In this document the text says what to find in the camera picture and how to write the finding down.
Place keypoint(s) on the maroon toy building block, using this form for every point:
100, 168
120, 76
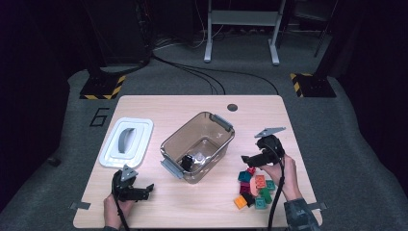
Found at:
244, 188

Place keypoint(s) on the person's left hand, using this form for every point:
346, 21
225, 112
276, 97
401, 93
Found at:
112, 213

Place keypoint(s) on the person's right hand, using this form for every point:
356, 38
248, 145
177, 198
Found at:
287, 176

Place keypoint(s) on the clear brown plastic storage box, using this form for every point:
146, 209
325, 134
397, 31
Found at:
192, 134

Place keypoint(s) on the dark equipment cabinet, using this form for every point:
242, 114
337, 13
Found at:
122, 32

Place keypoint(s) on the salmon orange toy building block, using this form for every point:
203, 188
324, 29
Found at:
260, 181

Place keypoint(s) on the teal toy building block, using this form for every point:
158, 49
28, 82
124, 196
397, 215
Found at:
270, 185
260, 203

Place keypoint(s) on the red toy building block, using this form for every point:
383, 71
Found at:
251, 171

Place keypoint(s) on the small black floor object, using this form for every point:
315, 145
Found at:
54, 161

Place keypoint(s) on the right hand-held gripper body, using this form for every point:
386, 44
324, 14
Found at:
271, 150

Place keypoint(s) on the grey tape strip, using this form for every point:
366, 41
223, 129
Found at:
316, 206
80, 205

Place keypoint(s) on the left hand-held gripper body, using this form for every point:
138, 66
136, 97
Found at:
123, 189

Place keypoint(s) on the dark stand post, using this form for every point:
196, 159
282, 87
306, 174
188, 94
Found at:
333, 41
94, 48

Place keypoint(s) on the dark round table grommet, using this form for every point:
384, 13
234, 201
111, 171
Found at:
232, 107

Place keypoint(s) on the green toy building block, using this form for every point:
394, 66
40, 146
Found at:
265, 195

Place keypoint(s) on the black small toy piece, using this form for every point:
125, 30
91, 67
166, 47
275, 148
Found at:
187, 162

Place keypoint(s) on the blue toy building block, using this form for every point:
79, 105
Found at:
244, 176

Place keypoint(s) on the black yellow striped base plate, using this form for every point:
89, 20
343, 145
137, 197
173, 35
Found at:
101, 87
316, 86

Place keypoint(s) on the peach curved toy building block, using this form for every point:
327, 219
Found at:
253, 191

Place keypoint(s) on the white metal stand frame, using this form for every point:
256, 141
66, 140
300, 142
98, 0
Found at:
243, 17

